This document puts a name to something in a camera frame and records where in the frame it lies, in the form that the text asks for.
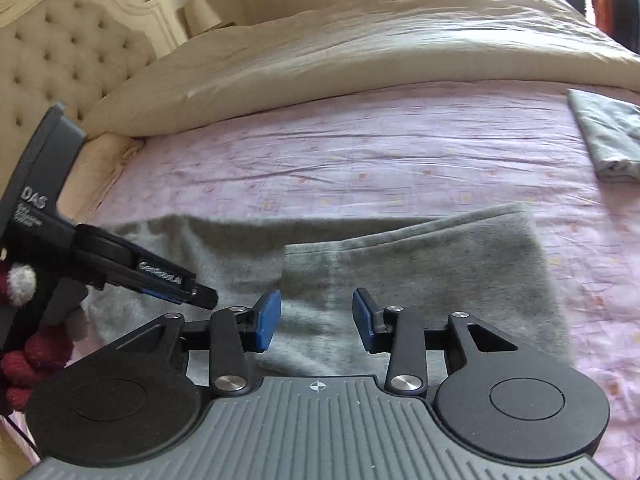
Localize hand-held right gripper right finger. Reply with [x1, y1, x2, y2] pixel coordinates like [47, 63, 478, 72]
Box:
[352, 287, 521, 397]

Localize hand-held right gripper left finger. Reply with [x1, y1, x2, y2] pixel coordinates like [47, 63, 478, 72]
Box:
[107, 290, 282, 395]

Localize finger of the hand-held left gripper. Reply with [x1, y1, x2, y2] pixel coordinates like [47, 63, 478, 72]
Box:
[80, 255, 219, 311]
[75, 225, 197, 292]

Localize grey speckled pants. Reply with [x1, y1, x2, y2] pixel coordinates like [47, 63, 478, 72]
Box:
[87, 203, 571, 378]

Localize folded blue-grey pants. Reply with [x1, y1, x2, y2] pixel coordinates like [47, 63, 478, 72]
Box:
[567, 89, 640, 182]

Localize person's left hand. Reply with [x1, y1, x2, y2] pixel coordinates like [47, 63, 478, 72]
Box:
[0, 262, 89, 415]

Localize cream pillow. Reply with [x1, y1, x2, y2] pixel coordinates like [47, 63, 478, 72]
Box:
[70, 132, 146, 226]

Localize cream tufted headboard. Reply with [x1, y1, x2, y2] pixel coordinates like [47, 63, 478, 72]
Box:
[0, 0, 186, 181]

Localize beige table lamp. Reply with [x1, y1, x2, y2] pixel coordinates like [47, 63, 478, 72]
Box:
[179, 0, 223, 38]

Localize cream duvet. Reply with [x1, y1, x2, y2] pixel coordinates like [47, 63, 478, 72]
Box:
[82, 0, 640, 138]

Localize row of hanging clothes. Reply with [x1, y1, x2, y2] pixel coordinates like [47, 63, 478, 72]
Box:
[555, 0, 640, 53]

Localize thin black cable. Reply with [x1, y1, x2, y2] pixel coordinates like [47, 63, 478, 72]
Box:
[1, 411, 37, 453]

